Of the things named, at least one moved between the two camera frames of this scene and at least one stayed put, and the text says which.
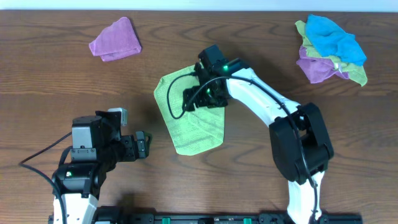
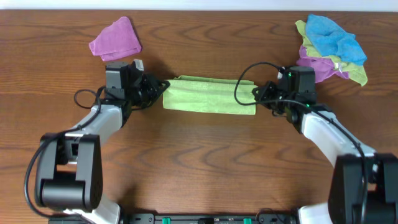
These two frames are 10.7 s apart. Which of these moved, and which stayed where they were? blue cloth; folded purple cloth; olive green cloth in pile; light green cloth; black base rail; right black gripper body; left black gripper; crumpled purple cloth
Moved: left black gripper; right black gripper body; light green cloth
Stayed: crumpled purple cloth; blue cloth; olive green cloth in pile; black base rail; folded purple cloth
